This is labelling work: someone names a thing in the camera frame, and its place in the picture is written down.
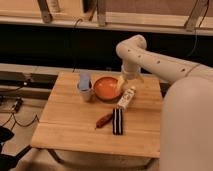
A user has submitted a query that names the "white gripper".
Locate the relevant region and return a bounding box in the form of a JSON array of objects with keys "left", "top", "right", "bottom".
[{"left": 116, "top": 66, "right": 139, "bottom": 92}]

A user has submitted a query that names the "orange ceramic bowl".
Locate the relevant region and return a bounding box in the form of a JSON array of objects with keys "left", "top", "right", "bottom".
[{"left": 93, "top": 77, "right": 121, "bottom": 101}]

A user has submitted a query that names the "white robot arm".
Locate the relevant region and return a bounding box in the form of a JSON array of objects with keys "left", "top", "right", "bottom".
[{"left": 116, "top": 35, "right": 213, "bottom": 171}]

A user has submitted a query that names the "white small carton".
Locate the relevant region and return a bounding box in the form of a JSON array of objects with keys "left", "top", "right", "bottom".
[{"left": 117, "top": 86, "right": 136, "bottom": 109}]

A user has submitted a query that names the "black white striped block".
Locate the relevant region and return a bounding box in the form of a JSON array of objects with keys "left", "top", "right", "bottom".
[{"left": 113, "top": 108, "right": 123, "bottom": 135}]

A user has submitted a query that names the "white cup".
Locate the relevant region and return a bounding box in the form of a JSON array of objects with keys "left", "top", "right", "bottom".
[{"left": 77, "top": 84, "right": 93, "bottom": 102}]

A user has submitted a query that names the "blue cloth in cup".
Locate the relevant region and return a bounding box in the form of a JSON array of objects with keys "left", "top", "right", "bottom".
[{"left": 78, "top": 73, "right": 90, "bottom": 91}]

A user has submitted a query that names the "red brown sausage toy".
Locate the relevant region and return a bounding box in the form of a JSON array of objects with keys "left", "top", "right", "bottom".
[{"left": 96, "top": 113, "right": 113, "bottom": 128}]

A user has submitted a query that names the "wooden table board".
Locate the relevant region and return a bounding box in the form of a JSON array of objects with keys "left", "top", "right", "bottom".
[{"left": 31, "top": 72, "right": 162, "bottom": 158}]

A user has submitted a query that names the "black power adapter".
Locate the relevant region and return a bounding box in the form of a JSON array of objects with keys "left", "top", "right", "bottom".
[{"left": 12, "top": 98, "right": 23, "bottom": 113}]

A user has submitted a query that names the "metal frame rail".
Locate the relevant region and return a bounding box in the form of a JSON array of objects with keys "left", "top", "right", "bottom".
[{"left": 0, "top": 63, "right": 171, "bottom": 101}]

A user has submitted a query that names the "black cable left floor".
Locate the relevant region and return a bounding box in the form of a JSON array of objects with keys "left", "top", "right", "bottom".
[{"left": 0, "top": 111, "right": 40, "bottom": 129}]

